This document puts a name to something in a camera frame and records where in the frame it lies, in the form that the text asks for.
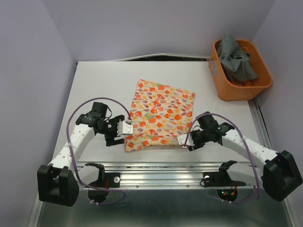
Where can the orange plastic basket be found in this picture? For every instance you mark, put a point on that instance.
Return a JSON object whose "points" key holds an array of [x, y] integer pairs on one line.
{"points": [[234, 91]]}

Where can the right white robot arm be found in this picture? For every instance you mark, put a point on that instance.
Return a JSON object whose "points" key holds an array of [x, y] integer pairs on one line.
{"points": [[275, 172]]}

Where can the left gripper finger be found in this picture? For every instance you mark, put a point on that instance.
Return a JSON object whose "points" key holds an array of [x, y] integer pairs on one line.
{"points": [[116, 120], [111, 141]]}

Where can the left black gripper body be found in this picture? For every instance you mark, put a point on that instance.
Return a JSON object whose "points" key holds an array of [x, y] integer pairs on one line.
{"points": [[108, 129]]}

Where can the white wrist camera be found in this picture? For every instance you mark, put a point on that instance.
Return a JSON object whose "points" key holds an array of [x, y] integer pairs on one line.
{"points": [[124, 128], [185, 141]]}

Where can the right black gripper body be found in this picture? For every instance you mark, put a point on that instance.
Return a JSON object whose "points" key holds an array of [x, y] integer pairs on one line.
{"points": [[200, 136]]}

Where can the aluminium rail frame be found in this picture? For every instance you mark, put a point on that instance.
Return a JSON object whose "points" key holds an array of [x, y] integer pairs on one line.
{"points": [[162, 189]]}

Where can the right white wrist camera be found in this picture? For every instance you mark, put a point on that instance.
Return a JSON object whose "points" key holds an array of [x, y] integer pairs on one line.
{"points": [[185, 141]]}

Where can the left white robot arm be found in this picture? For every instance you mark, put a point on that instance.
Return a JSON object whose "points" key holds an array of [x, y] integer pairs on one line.
{"points": [[60, 181]]}

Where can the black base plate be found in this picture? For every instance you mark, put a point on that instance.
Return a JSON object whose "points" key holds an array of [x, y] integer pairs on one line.
{"points": [[107, 180], [218, 179]]}

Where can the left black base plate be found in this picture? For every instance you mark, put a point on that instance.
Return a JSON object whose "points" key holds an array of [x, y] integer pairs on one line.
{"points": [[107, 180]]}

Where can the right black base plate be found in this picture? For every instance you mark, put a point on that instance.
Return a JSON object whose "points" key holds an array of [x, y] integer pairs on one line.
{"points": [[218, 179]]}

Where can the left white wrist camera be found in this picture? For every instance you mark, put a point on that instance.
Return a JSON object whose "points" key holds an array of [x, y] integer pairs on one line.
{"points": [[124, 128]]}

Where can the grey skirt in basket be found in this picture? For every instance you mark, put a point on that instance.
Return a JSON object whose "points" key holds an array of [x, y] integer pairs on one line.
{"points": [[235, 62]]}

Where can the floral orange skirt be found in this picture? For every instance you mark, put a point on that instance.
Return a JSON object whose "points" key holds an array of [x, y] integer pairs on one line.
{"points": [[159, 113]]}

